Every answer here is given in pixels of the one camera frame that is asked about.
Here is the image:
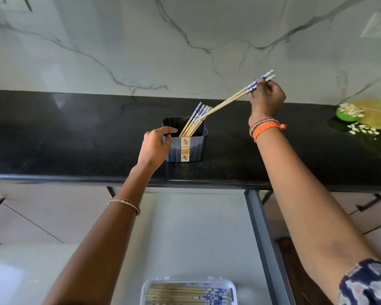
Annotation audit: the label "person's left hand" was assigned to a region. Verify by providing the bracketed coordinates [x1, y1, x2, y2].
[136, 126, 178, 171]

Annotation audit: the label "person's right hand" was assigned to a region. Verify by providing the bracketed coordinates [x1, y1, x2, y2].
[248, 80, 287, 125]

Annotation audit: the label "dark blue plastic chopstick holder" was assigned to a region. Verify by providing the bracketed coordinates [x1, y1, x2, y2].
[162, 116, 209, 163]

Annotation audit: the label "blue-tipped bamboo chopstick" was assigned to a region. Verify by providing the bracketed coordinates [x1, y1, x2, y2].
[179, 102, 203, 137]
[199, 70, 274, 120]
[182, 104, 206, 137]
[188, 107, 213, 137]
[203, 75, 276, 122]
[185, 105, 209, 137]

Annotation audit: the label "person's right forearm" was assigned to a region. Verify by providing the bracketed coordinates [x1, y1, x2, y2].
[253, 125, 381, 305]

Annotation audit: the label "person's left forearm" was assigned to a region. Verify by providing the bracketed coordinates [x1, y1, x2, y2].
[43, 162, 157, 305]

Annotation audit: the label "beaded multicolour bangles pair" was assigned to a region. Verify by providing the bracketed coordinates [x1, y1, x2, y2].
[248, 117, 280, 137]

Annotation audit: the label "beaded multicolour bangle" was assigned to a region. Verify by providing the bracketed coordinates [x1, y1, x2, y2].
[107, 197, 141, 217]

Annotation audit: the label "green bowl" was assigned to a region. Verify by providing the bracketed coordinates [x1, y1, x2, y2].
[335, 105, 365, 123]

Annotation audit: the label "heap of white seeds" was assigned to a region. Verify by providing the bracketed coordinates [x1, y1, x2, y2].
[338, 103, 365, 117]

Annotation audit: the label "scattered white seeds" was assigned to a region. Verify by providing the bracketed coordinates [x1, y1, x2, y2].
[347, 122, 381, 140]

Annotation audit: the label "yellow cloth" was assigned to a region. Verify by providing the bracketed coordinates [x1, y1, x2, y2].
[352, 98, 381, 131]

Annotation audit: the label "clear plastic storage box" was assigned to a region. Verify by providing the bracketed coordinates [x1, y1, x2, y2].
[139, 276, 238, 305]

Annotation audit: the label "bundle of bamboo chopsticks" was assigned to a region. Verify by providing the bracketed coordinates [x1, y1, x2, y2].
[145, 284, 234, 305]

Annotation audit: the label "navy patterned sleeve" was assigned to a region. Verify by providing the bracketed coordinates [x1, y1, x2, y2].
[338, 258, 381, 305]

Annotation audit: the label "orange braided thread bracelet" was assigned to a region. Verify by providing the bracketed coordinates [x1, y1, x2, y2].
[252, 121, 287, 143]

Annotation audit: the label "white wall outlet plate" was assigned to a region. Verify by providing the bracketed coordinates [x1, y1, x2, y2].
[360, 11, 381, 40]

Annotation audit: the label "grey metal frame post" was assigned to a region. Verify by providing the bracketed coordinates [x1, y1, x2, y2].
[244, 189, 296, 305]

